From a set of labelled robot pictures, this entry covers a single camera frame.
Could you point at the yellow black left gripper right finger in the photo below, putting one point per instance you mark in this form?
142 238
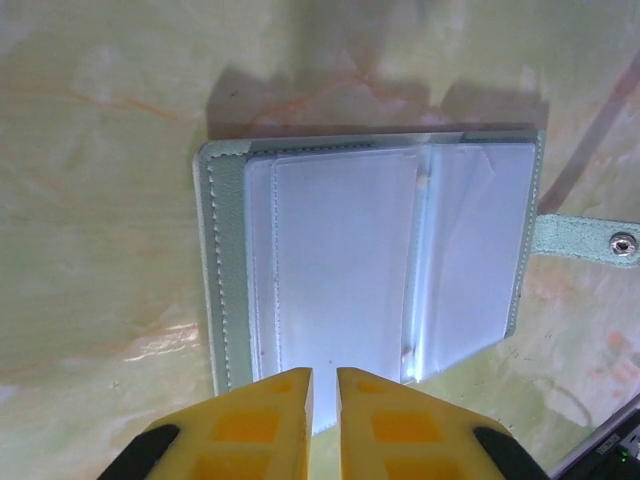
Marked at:
410 435

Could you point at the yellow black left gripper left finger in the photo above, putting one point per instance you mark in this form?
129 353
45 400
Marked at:
240 435

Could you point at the clear plastic card case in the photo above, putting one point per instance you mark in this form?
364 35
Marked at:
230 250

